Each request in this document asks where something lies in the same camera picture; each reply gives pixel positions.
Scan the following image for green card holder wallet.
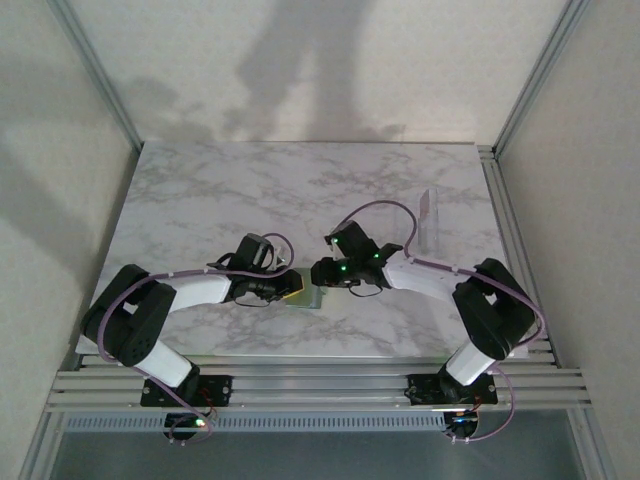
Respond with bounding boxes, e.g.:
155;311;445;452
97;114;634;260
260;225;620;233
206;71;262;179
284;269;326;311

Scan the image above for clear plastic tube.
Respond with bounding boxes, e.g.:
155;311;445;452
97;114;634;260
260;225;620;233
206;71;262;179
392;188;445;251

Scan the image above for aluminium mounting rails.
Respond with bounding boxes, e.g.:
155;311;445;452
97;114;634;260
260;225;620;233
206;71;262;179
44;354;594;414

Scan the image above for thin black left gripper wire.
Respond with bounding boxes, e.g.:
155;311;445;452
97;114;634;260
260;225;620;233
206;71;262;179
234;294;281;309

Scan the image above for thin black gripper wire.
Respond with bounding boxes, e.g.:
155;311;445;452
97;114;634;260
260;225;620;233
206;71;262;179
234;294;281;309
349;279;389;299

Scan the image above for thin black right gripper wire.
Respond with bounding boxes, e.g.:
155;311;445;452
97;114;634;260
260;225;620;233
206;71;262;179
349;279;389;299

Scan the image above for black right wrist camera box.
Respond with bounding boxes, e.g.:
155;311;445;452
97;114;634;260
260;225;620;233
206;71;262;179
324;221;379;259

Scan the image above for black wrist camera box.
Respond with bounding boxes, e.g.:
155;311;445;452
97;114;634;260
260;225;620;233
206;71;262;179
324;221;379;259
233;232;292;274

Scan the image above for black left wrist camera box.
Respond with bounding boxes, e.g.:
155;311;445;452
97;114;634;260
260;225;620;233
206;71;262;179
233;232;292;274

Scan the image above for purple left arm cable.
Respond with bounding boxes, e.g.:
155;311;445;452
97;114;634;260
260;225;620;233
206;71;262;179
97;232;297;446

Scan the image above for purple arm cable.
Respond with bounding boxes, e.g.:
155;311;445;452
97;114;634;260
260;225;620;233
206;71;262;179
97;232;297;446
335;200;550;444

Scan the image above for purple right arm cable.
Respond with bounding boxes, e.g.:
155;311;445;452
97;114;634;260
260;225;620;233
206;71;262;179
335;200;550;444

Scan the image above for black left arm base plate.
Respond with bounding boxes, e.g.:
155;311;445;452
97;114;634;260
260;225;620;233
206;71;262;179
139;374;234;409

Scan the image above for grey slotted cable duct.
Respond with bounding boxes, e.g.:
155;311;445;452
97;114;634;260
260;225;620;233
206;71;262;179
62;412;446;434

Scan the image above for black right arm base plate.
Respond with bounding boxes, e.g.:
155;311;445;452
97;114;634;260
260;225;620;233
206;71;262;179
405;372;497;405

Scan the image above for aluminium side rail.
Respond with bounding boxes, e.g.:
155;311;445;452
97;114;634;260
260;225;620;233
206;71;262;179
477;144;559;366

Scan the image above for aluminium frame post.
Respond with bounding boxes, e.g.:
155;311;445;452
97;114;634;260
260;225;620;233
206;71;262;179
492;0;589;154
47;0;145;152

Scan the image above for aluminium frame leg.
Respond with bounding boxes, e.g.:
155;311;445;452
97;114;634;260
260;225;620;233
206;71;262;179
569;409;617;480
19;409;66;480

